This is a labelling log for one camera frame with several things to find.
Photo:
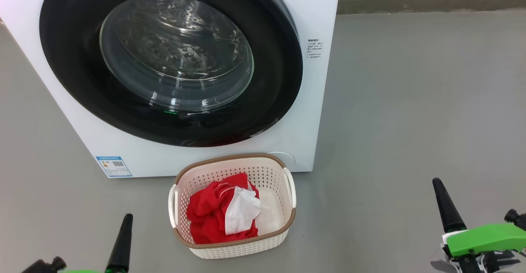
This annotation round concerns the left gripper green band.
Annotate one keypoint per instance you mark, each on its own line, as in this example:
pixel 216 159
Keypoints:
pixel 45 267

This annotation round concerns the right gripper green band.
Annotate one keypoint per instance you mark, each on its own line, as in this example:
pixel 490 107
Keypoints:
pixel 485 240

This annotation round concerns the red and white garment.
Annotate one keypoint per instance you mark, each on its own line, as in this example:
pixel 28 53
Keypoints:
pixel 209 215

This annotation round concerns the black round glass washer door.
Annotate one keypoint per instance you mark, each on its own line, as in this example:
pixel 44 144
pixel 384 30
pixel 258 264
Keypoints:
pixel 70 59

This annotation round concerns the cream perforated basket brown rim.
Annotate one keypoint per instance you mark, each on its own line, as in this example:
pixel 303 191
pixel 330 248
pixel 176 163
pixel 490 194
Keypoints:
pixel 234 250

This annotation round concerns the white front-load washing machine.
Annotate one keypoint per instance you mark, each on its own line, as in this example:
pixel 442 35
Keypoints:
pixel 324 18

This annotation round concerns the blue energy label sticker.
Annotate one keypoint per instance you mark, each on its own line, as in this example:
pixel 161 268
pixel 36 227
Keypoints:
pixel 114 167

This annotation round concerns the round white filter cap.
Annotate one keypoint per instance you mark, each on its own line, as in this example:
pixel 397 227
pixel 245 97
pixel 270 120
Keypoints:
pixel 289 158

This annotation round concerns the grey baseboard strip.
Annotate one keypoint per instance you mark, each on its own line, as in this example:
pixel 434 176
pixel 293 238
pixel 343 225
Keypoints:
pixel 431 5

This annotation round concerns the small black text sticker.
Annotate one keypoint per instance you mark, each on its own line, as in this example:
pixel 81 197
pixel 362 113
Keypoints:
pixel 314 49

